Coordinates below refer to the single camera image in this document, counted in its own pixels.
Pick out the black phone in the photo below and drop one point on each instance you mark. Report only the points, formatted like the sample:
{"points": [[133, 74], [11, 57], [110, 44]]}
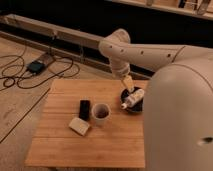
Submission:
{"points": [[84, 110]]}

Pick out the white cup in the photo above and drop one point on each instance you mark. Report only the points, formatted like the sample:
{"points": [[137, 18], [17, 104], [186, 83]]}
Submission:
{"points": [[100, 113]]}

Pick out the white sponge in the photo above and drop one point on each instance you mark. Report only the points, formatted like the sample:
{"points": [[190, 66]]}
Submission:
{"points": [[80, 126]]}

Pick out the white plastic bottle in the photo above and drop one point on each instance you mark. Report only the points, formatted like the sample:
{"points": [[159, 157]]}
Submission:
{"points": [[133, 99]]}

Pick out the blue power adapter box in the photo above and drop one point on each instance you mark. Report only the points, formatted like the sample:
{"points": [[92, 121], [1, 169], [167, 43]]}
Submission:
{"points": [[35, 67]]}

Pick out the wooden shelf rail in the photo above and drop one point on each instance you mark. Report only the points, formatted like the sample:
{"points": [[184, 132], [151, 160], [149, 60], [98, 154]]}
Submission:
{"points": [[70, 36]]}

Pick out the black bowl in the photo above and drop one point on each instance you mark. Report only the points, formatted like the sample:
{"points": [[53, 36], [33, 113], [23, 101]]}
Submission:
{"points": [[138, 107]]}

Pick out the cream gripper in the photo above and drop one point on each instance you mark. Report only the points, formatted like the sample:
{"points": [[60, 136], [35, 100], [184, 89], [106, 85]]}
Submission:
{"points": [[127, 81]]}

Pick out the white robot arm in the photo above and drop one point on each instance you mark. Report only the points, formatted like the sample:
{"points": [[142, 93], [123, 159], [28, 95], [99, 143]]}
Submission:
{"points": [[178, 101]]}

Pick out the wooden table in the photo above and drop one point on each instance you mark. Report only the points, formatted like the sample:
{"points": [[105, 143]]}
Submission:
{"points": [[119, 143]]}

